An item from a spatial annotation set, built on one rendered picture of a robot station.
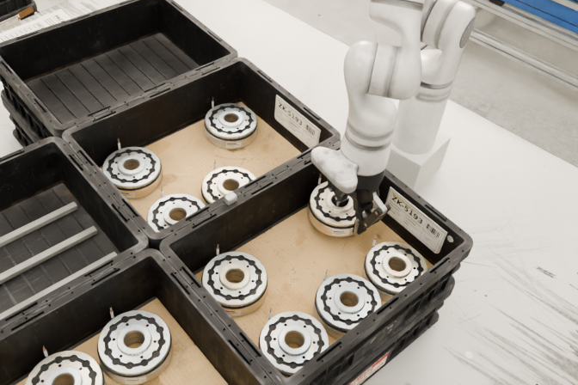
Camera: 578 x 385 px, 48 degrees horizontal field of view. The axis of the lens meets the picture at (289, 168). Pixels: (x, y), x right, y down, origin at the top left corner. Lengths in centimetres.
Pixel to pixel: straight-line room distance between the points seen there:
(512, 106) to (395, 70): 210
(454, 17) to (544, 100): 188
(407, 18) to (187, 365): 57
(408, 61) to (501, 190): 69
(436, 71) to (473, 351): 50
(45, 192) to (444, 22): 76
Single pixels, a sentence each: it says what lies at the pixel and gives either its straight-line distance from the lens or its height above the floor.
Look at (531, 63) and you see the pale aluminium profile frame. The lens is 301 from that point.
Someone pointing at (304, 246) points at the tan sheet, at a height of 83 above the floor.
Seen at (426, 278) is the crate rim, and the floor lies 93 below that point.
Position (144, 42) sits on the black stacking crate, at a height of 83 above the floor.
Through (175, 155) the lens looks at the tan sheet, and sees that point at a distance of 126.
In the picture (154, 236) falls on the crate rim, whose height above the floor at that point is 93.
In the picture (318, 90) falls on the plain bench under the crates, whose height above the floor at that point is 70.
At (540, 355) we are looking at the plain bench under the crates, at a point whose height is 70.
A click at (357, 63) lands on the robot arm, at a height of 121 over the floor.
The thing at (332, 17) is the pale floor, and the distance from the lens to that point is 324.
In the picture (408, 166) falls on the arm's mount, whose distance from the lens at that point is 137.
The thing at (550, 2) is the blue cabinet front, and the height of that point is 40.
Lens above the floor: 171
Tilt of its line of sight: 45 degrees down
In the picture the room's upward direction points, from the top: 6 degrees clockwise
